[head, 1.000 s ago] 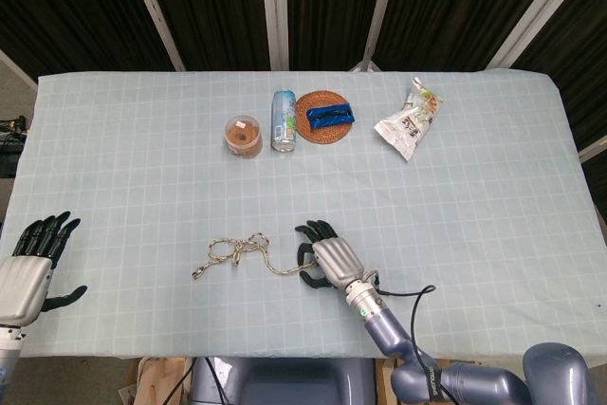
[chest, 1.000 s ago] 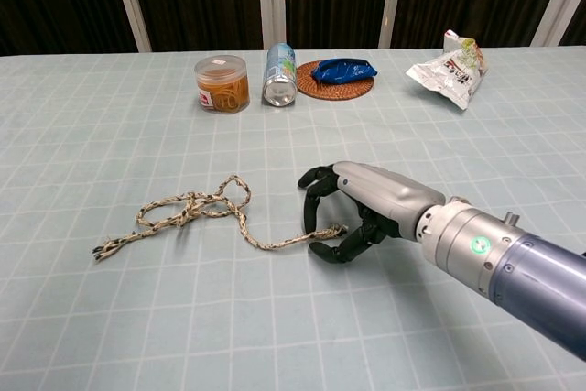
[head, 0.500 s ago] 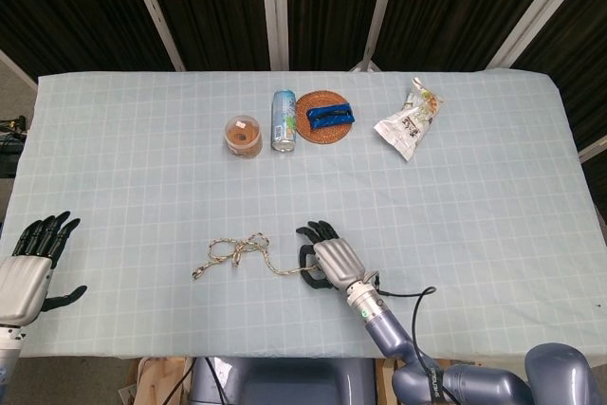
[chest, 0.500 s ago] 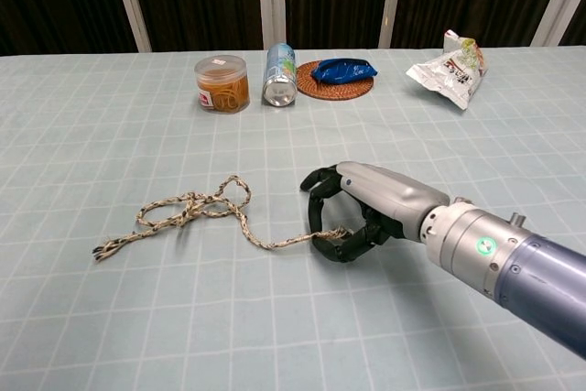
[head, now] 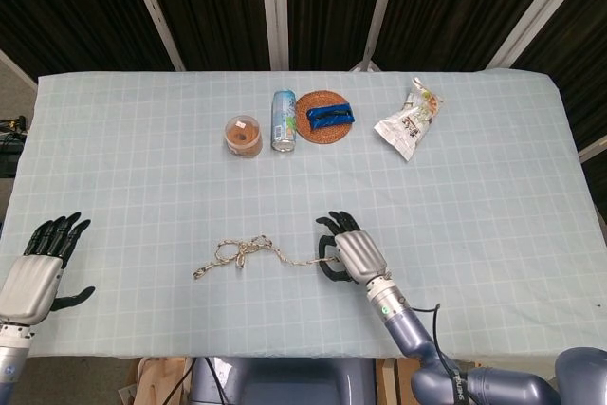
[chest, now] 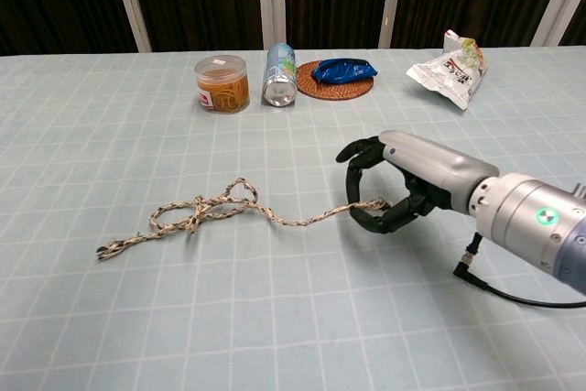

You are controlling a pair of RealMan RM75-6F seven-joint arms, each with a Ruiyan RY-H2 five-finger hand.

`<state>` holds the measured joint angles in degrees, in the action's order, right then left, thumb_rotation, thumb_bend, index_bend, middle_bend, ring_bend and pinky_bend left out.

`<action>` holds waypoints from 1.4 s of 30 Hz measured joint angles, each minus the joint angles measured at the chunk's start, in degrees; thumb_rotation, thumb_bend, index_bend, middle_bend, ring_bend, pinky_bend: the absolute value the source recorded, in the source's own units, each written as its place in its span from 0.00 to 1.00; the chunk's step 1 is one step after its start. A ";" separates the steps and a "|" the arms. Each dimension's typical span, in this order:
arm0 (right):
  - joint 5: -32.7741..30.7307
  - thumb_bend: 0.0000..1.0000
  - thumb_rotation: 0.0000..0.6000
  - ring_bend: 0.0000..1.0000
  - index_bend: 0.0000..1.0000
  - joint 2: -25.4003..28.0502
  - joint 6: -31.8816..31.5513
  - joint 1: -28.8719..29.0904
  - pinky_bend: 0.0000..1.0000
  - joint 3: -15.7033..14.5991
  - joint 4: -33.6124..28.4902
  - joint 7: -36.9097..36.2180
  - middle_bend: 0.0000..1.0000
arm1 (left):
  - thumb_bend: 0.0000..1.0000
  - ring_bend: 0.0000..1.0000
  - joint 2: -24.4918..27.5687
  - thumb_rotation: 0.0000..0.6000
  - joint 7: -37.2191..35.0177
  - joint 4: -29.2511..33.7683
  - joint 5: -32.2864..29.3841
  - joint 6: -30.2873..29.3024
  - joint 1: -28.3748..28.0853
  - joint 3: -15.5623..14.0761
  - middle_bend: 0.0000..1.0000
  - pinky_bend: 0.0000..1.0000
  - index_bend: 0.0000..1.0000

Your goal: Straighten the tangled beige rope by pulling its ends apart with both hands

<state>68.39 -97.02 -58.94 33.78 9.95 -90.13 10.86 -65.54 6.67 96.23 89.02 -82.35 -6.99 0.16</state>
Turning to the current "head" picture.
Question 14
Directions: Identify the light wooden crate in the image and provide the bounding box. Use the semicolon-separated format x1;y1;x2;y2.
125;356;195;405

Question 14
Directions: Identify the light blue drink can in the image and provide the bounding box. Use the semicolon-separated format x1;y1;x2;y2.
270;89;298;154

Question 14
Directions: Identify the black equipment with cables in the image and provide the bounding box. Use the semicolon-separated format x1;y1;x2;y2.
0;115;29;178

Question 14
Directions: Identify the round woven rattan coaster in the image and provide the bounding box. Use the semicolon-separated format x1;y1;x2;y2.
294;90;355;144

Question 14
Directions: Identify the brown cardboard box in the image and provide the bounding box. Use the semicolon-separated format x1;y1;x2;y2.
395;357;423;405

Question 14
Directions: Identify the beige black braided rope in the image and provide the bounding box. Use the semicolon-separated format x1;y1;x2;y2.
192;233;340;280

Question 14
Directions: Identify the black torso cable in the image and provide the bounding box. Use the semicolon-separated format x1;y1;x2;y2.
202;356;231;405

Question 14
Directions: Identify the blue snack packet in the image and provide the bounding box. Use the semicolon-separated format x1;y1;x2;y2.
305;103;356;131

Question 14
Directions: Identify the light blue checked tablecloth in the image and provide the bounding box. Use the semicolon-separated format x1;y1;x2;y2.
0;70;607;376

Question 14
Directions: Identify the clear jar of rubber bands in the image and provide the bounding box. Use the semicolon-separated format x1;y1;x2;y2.
224;114;265;158

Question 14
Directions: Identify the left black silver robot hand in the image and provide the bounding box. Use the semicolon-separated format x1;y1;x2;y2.
0;212;96;325

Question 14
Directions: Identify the blue-grey robot torso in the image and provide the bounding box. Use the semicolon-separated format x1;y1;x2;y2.
189;356;378;405

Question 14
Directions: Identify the white crumpled snack bag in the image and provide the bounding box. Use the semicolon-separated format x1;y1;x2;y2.
373;76;446;163

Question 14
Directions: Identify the white frame post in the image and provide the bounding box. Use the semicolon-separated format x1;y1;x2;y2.
350;0;404;73
120;0;186;72
258;0;290;70
487;0;592;69

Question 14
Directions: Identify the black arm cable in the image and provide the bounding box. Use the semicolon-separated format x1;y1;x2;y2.
407;303;475;405

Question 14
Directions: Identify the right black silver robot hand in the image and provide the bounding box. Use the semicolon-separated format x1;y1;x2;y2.
315;210;391;285

